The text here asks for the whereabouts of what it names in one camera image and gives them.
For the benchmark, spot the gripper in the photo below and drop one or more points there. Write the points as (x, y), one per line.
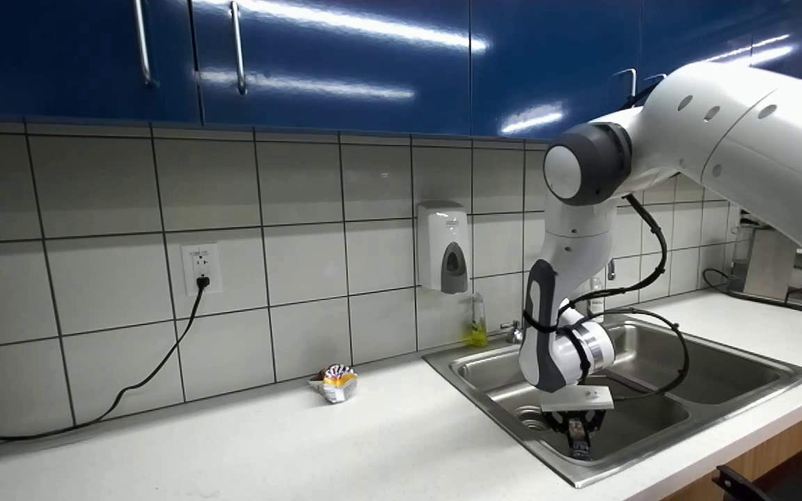
(577, 415)

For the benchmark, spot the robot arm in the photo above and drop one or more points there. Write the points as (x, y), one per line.
(735, 132)

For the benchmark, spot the steel double sink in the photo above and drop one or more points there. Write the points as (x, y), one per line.
(658, 410)

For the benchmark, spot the pack of snacks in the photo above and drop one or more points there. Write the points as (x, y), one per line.
(337, 383)

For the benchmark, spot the steel tap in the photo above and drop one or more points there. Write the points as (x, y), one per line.
(512, 334)

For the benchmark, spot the clear bottle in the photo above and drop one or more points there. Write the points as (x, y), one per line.
(596, 303)

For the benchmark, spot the yellow dish soap bottle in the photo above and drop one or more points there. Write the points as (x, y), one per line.
(477, 327)

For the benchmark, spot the black chair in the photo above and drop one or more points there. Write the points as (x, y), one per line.
(784, 483)

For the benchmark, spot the wooden base cabinet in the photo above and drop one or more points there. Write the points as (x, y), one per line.
(791, 445)

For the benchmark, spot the steel coffee machine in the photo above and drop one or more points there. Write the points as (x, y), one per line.
(766, 268)

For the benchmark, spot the blue cabinet door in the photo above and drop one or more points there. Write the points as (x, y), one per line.
(345, 69)
(707, 28)
(60, 62)
(547, 56)

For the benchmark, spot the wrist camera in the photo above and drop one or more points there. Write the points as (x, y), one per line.
(578, 398)

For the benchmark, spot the white wall soap dispenser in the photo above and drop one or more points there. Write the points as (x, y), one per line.
(443, 243)

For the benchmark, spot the white wall socket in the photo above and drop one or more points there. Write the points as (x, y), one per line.
(200, 264)

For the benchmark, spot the blue wall cabinet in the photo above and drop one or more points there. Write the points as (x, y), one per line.
(373, 62)

